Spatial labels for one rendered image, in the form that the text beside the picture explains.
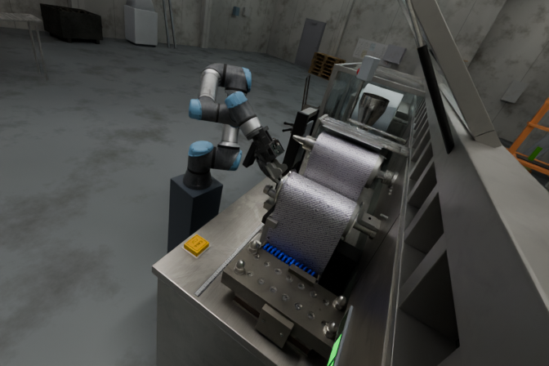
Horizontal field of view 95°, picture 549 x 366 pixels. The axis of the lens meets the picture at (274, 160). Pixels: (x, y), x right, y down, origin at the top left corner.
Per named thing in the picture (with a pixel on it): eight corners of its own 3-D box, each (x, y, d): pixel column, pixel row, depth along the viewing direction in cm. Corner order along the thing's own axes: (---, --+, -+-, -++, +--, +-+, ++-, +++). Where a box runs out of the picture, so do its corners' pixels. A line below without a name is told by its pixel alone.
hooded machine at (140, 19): (148, 42, 890) (147, -7, 818) (158, 47, 860) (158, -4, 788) (125, 41, 832) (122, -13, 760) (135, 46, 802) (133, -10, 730)
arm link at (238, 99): (240, 95, 96) (243, 87, 88) (255, 120, 96) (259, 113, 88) (222, 104, 94) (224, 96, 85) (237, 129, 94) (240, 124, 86)
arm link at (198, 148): (188, 158, 137) (190, 136, 130) (213, 162, 140) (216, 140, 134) (185, 171, 127) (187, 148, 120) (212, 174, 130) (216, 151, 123)
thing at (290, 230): (265, 242, 96) (276, 204, 87) (320, 276, 89) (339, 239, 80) (264, 243, 96) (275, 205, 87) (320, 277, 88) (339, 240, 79)
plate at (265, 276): (247, 252, 97) (250, 240, 94) (345, 315, 84) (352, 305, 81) (220, 282, 83) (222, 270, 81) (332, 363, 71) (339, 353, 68)
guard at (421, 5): (385, -1, 133) (399, -12, 129) (430, 93, 137) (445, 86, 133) (306, -140, 40) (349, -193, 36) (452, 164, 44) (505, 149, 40)
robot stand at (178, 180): (165, 282, 178) (170, 178, 135) (189, 265, 193) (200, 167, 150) (182, 302, 168) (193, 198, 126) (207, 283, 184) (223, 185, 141)
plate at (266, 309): (257, 323, 81) (265, 302, 76) (284, 342, 78) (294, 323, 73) (253, 329, 79) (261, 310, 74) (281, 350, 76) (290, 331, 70)
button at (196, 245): (196, 237, 105) (196, 233, 104) (208, 246, 103) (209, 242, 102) (183, 247, 100) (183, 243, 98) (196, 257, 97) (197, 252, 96)
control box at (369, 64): (359, 77, 121) (367, 55, 117) (371, 81, 118) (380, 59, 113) (352, 77, 116) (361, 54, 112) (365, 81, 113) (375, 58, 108)
